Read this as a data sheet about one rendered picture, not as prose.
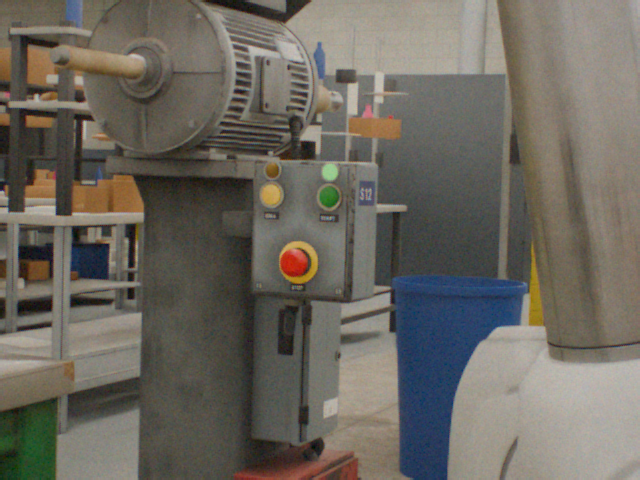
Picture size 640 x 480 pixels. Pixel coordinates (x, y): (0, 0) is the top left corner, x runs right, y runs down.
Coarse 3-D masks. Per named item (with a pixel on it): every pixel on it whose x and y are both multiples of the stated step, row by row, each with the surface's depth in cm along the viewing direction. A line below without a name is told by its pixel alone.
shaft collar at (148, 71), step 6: (132, 54) 185; (138, 54) 185; (144, 60) 184; (150, 60) 185; (144, 66) 184; (150, 66) 185; (144, 72) 184; (150, 72) 185; (126, 78) 185; (138, 78) 185; (144, 78) 184; (150, 78) 186; (138, 84) 186
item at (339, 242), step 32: (256, 160) 180; (288, 160) 178; (256, 192) 180; (288, 192) 178; (352, 192) 174; (256, 224) 180; (288, 224) 178; (320, 224) 176; (352, 224) 174; (256, 256) 180; (320, 256) 176; (352, 256) 175; (256, 288) 180; (288, 288) 178; (320, 288) 176; (352, 288) 175; (288, 320) 183
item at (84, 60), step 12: (72, 48) 168; (72, 60) 168; (84, 60) 170; (96, 60) 173; (108, 60) 176; (120, 60) 179; (132, 60) 182; (96, 72) 175; (108, 72) 177; (120, 72) 179; (132, 72) 182
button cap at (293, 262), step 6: (288, 252) 175; (294, 252) 175; (300, 252) 175; (282, 258) 176; (288, 258) 175; (294, 258) 175; (300, 258) 174; (306, 258) 175; (282, 264) 175; (288, 264) 175; (294, 264) 175; (300, 264) 174; (306, 264) 175; (282, 270) 176; (288, 270) 175; (294, 270) 175; (300, 270) 175; (294, 276) 175
